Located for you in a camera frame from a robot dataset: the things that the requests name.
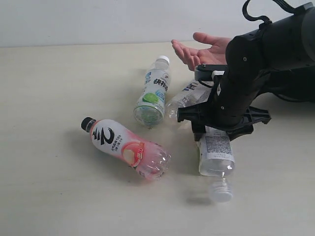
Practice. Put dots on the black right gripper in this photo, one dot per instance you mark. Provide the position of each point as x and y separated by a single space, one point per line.
228 107

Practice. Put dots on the green label Gatorade bottle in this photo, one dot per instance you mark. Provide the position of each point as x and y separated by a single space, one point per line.
150 107

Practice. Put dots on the pink peach drink bottle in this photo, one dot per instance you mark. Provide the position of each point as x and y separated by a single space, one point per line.
150 160

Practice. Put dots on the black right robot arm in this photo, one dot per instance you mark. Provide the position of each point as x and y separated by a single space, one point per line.
277 58

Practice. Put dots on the clear white-capped water bottle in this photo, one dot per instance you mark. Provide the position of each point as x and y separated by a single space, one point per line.
193 93

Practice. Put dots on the person's open bare hand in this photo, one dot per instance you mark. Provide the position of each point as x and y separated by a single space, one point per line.
192 57

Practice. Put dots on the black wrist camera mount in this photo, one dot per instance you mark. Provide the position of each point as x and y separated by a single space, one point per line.
207 72

